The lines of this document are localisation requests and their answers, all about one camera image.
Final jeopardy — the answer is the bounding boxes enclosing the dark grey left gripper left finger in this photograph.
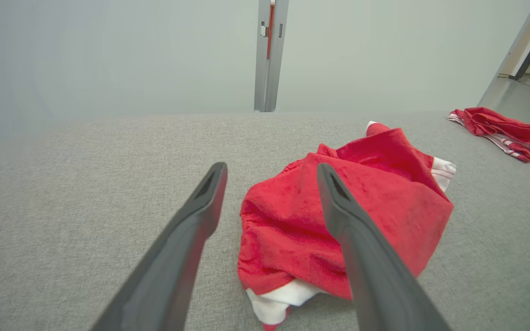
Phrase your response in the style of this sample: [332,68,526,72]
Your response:
[90,162,228,331]

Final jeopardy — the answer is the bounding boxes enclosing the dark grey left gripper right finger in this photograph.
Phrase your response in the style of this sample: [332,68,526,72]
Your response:
[317,163,452,331]

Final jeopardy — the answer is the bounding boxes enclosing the red shorts with white panel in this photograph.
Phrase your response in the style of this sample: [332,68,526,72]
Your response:
[237,121,456,331]

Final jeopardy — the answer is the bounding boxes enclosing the red jersey with black number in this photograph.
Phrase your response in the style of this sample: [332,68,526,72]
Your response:
[448,107,530,163]

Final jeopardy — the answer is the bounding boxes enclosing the orange red bar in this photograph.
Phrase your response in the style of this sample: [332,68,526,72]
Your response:
[266,2,275,60]

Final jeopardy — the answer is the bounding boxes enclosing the grey partition post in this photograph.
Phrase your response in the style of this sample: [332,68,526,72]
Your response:
[477,0,530,107]
[253,0,289,113]

